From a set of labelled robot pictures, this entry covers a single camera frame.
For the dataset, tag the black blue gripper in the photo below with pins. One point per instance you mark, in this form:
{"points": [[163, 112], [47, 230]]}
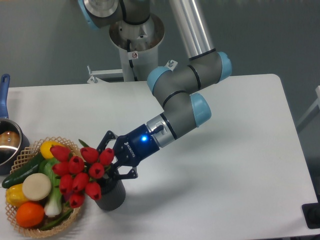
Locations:
{"points": [[129, 150]]}

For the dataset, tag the red tulip bouquet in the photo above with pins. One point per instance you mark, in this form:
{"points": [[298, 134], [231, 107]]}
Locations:
{"points": [[79, 175]]}

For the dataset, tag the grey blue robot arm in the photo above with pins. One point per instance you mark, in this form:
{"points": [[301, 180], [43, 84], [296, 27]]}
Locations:
{"points": [[176, 90]]}

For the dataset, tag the dark grey ribbed vase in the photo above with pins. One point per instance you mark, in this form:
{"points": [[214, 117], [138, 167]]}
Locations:
{"points": [[113, 193]]}

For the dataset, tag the purple sweet potato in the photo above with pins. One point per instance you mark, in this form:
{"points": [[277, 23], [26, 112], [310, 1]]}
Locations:
{"points": [[66, 197]]}

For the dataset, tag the yellow squash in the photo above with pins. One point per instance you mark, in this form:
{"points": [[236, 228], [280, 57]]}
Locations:
{"points": [[47, 148]]}

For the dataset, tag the green bok choy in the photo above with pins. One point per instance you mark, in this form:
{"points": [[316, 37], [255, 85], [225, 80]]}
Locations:
{"points": [[53, 205]]}

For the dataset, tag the green bean pod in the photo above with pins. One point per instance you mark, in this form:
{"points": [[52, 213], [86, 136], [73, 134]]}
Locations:
{"points": [[57, 221]]}

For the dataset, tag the dark green cucumber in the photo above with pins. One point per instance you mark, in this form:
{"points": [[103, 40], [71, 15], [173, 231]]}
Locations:
{"points": [[19, 175]]}

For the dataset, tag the beige round disc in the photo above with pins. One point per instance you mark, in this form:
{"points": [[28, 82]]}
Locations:
{"points": [[36, 186]]}

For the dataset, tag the woven wicker basket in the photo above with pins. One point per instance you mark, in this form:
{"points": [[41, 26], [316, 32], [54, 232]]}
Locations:
{"points": [[25, 156]]}

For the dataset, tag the orange fruit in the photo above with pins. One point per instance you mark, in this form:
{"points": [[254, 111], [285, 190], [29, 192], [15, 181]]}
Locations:
{"points": [[30, 214]]}

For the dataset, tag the yellow bell pepper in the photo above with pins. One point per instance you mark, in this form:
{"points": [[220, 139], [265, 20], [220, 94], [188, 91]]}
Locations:
{"points": [[15, 196]]}

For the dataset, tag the black device at table edge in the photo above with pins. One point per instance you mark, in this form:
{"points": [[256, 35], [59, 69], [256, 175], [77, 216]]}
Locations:
{"points": [[311, 212]]}

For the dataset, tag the blue handled saucepan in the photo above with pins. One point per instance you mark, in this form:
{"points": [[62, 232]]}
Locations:
{"points": [[12, 138]]}

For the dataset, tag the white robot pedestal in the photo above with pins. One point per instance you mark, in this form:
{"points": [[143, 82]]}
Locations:
{"points": [[138, 50]]}

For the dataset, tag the white frame at right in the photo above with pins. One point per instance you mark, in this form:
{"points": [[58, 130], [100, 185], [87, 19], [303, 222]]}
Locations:
{"points": [[310, 113]]}

